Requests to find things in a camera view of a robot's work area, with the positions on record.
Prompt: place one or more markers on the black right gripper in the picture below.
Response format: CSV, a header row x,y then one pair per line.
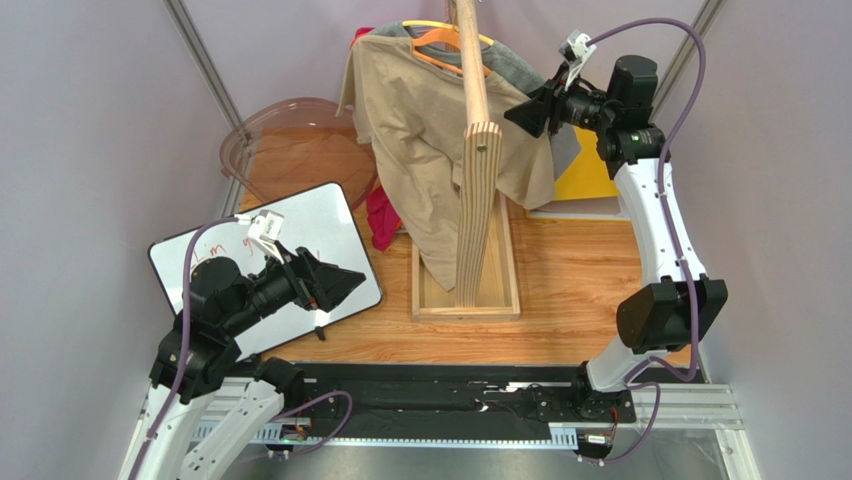
x,y
552,106

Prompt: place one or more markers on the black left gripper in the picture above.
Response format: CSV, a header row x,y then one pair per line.
x,y
318,282

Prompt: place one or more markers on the beige t shirt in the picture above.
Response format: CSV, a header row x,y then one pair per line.
x,y
413,115

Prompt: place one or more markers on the orange plastic hanger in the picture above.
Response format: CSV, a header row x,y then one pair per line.
x,y
440,47

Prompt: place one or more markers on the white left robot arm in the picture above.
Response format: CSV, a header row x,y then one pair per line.
x,y
196,356

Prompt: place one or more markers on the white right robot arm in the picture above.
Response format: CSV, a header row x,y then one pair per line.
x,y
677,302

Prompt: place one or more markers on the grey t shirt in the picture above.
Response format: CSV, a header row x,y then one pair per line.
x,y
497,57

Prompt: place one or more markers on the yellow plastic hanger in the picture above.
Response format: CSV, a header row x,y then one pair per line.
x,y
436,24

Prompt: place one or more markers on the white board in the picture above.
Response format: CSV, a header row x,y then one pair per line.
x,y
318,219

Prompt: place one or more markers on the pink cloth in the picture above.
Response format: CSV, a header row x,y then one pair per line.
x,y
382,218

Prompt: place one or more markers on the clear pink plastic bowl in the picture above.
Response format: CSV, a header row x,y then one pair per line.
x,y
296,144

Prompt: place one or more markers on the wooden clothes rack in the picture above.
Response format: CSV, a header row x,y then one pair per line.
x,y
486,287

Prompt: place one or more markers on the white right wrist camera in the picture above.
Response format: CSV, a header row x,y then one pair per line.
x,y
576,51

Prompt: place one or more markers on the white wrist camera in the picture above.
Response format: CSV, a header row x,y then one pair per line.
x,y
263,233
576,51

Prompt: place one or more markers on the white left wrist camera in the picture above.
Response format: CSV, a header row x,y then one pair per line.
x,y
263,233

